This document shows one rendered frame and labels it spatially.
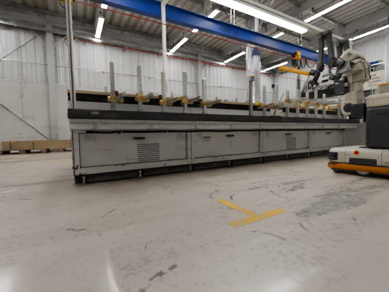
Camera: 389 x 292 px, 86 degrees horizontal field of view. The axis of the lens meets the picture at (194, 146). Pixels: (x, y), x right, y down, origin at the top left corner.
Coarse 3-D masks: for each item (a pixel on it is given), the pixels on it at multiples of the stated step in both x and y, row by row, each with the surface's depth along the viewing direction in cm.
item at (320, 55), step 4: (320, 32) 240; (320, 36) 241; (320, 40) 243; (324, 40) 243; (320, 44) 244; (324, 44) 244; (320, 48) 244; (320, 52) 244; (320, 56) 244; (320, 60) 244; (320, 64) 244; (320, 68) 244
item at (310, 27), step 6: (168, 0) 299; (240, 0) 309; (246, 0) 305; (162, 6) 309; (258, 6) 319; (264, 6) 324; (162, 12) 310; (270, 12) 341; (276, 12) 338; (162, 18) 311; (288, 18) 354; (294, 18) 361; (162, 24) 312; (300, 24) 381; (306, 24) 379; (162, 30) 313; (312, 30) 397; (318, 30) 398; (324, 30) 408; (162, 36) 314; (336, 36) 431; (162, 42) 315
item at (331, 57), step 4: (324, 32) 238; (328, 32) 235; (332, 32) 237; (324, 36) 244; (328, 36) 236; (328, 40) 236; (332, 40) 236; (328, 44) 236; (332, 44) 235; (328, 48) 237; (332, 48) 234; (328, 52) 237; (332, 52) 233; (328, 56) 237; (332, 56) 233; (328, 60) 235; (332, 60) 231; (328, 64) 235; (332, 64) 231
